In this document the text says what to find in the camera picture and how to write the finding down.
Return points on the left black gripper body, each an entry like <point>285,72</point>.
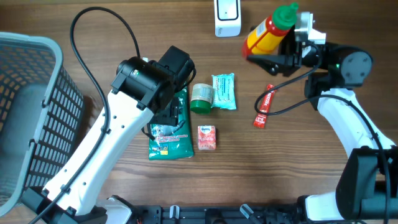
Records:
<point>170,118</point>

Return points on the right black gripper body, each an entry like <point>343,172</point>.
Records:
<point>310,59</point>

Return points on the green snack bag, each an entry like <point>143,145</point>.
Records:
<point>173,142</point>

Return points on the red chili sauce bottle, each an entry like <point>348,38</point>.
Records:
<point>267,36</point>

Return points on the green lid white jar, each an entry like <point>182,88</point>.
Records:
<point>202,98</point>

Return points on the light teal tissue pack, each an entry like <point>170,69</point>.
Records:
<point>223,91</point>

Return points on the red coffee stick sachet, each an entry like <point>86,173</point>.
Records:
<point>261,119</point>

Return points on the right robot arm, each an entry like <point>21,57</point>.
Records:
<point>367,189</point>

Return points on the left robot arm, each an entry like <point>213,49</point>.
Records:
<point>140,90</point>

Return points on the white barcode scanner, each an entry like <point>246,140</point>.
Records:
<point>227,18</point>

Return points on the grey plastic mesh basket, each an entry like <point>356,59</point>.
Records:
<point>41,113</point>

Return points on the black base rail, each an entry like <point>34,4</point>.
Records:
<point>278,214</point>

